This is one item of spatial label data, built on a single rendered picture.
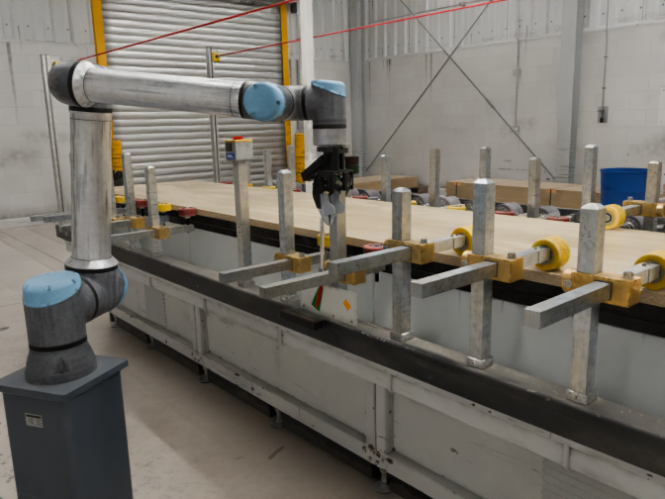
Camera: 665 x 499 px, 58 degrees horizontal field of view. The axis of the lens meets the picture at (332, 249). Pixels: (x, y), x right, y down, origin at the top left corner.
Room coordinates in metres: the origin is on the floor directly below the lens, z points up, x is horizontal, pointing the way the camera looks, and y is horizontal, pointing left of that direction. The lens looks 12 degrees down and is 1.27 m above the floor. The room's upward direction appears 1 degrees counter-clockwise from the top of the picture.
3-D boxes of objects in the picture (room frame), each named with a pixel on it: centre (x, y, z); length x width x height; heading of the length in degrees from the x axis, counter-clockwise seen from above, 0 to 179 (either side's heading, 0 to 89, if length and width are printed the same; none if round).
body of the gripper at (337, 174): (1.61, -0.01, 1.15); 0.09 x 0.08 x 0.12; 40
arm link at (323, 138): (1.62, 0.00, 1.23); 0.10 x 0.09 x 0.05; 130
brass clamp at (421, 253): (1.51, -0.19, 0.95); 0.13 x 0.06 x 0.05; 40
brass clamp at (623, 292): (1.13, -0.52, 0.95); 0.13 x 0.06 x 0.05; 40
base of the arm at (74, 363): (1.60, 0.77, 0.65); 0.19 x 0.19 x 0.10
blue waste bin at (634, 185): (6.61, -3.25, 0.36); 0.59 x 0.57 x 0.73; 130
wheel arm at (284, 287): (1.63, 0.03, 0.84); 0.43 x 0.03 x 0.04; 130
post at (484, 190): (1.34, -0.34, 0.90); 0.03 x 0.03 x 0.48; 40
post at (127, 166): (2.86, 0.96, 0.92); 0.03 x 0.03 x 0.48; 40
